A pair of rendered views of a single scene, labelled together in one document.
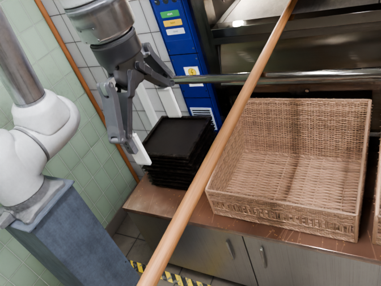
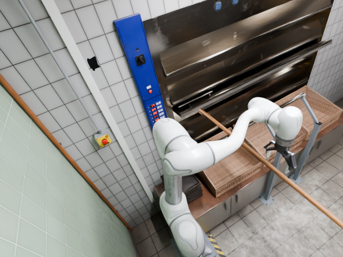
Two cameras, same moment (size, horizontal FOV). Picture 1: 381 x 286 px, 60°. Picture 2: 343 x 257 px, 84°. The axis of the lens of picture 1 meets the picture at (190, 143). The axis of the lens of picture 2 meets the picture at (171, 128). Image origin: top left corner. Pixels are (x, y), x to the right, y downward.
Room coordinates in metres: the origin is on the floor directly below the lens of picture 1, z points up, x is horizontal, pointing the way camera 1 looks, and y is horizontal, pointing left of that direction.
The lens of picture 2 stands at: (0.64, 0.89, 2.36)
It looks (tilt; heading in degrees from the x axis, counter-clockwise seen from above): 41 degrees down; 304
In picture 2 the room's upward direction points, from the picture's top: 14 degrees counter-clockwise
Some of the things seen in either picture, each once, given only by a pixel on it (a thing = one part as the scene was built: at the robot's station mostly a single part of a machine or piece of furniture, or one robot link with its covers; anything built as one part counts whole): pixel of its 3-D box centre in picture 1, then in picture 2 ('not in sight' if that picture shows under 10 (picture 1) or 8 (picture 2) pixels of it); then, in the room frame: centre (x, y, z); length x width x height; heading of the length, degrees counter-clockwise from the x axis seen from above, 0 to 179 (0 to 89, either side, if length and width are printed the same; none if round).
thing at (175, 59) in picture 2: not in sight; (256, 25); (0.80, -0.96, 1.80); 1.79 x 0.11 x 0.19; 52
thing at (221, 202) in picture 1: (288, 159); (223, 159); (0.94, -0.35, 0.72); 0.56 x 0.49 x 0.28; 51
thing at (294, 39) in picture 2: not in sight; (253, 56); (0.80, -0.96, 1.54); 1.79 x 0.11 x 0.19; 52
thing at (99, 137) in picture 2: not in sight; (103, 137); (1.68, 0.25, 1.46); 0.10 x 0.07 x 0.10; 52
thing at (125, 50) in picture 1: (123, 60); (282, 146); (0.52, 0.05, 1.48); 0.08 x 0.07 x 0.09; 144
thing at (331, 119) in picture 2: not in sight; (305, 111); (0.21, -1.30, 0.72); 0.56 x 0.49 x 0.28; 53
